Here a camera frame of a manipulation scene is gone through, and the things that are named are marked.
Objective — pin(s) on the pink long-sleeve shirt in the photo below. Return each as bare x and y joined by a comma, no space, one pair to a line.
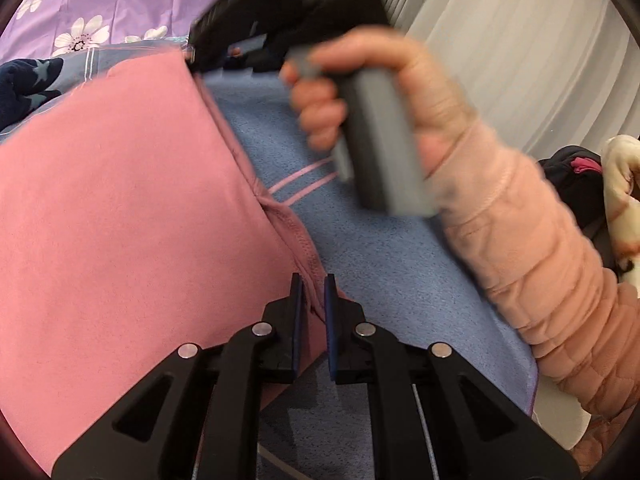
125,210

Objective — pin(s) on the cream plush cloth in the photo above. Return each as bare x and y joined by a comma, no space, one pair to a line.
622,200

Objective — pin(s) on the person's right hand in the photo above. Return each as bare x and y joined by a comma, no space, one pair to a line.
435,95

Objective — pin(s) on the blue striped bed sheet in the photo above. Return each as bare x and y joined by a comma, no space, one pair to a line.
380,240

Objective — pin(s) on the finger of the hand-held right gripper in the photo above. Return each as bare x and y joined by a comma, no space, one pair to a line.
260,57
220,27

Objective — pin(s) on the white curtain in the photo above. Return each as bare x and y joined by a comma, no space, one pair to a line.
500,35

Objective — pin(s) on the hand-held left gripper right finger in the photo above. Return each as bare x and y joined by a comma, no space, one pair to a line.
330,320

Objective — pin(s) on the person's right forearm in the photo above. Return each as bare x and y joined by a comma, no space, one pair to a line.
525,260

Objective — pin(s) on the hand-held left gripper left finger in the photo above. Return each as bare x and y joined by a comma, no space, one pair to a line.
297,310

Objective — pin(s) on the navy star print blanket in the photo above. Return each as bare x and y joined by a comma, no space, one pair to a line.
25,90

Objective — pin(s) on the purple floral pillow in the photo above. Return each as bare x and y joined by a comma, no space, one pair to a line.
125,5

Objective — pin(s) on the dark jacket with pink trim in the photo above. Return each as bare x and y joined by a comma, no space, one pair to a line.
575,185

